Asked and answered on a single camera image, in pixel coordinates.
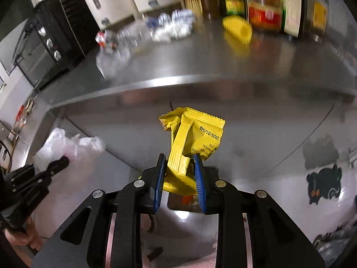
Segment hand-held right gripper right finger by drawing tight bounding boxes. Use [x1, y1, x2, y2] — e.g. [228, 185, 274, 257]
[193, 153, 326, 268]

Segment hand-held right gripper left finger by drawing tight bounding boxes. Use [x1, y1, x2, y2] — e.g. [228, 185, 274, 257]
[32, 153, 166, 268]

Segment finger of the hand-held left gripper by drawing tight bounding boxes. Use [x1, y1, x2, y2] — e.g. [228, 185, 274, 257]
[33, 156, 70, 186]

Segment yellow snack wrapper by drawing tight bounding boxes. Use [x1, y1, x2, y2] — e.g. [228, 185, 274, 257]
[139, 107, 226, 196]

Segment wrappers and trash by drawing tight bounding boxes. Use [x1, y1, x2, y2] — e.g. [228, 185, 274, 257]
[95, 24, 157, 76]

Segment person's left hand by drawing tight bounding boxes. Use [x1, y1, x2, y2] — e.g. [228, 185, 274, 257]
[4, 218, 43, 252]

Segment white plastic bag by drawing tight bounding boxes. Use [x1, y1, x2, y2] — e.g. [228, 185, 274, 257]
[33, 128, 131, 229]

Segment black toaster oven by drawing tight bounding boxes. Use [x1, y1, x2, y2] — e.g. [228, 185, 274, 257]
[12, 14, 75, 88]

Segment dark grey slipper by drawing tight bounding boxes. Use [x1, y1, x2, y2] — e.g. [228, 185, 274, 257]
[312, 226, 351, 258]

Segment crumpled white tissue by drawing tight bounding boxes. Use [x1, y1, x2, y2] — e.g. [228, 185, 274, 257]
[152, 26, 173, 43]

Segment black slatted rack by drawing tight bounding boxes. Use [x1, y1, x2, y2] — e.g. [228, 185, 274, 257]
[54, 0, 93, 59]

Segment yellow plastic cup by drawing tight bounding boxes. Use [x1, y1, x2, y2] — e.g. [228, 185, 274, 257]
[222, 16, 253, 45]

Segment straw bristle brush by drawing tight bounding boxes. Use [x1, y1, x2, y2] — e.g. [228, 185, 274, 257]
[183, 0, 203, 21]

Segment red label jar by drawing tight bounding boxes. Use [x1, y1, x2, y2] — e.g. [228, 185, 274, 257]
[247, 0, 283, 32]

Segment dark bottle cream label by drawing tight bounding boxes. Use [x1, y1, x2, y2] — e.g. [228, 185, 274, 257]
[280, 0, 306, 41]

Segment dark jar yellow label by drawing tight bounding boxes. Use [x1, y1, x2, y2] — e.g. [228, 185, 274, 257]
[305, 0, 329, 41]

